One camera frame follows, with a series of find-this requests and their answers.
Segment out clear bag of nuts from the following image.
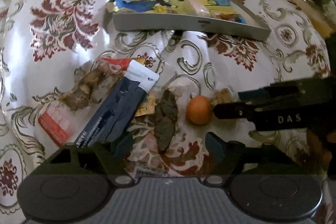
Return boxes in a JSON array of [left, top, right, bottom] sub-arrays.
[[59, 57, 146, 111]]

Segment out grey tray with frog drawing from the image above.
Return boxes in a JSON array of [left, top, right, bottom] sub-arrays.
[[105, 0, 270, 41]]

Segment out small red white packet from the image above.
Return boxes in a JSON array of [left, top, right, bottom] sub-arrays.
[[38, 105, 72, 147]]

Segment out orange rice cracker pack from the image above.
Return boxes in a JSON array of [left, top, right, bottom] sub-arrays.
[[184, 0, 210, 18]]

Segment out orange mandarin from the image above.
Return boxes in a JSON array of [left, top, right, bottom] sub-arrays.
[[186, 96, 213, 126]]

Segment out dark blue snack pouch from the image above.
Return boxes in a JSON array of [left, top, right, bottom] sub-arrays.
[[75, 60, 159, 148]]

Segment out floral white bedspread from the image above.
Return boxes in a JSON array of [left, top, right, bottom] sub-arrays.
[[1, 0, 330, 223]]

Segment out dark dried fruit packet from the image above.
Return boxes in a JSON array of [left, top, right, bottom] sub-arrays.
[[154, 89, 178, 153]]

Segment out blue cartoon snack packet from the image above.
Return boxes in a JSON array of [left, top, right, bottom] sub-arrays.
[[207, 6, 246, 24]]

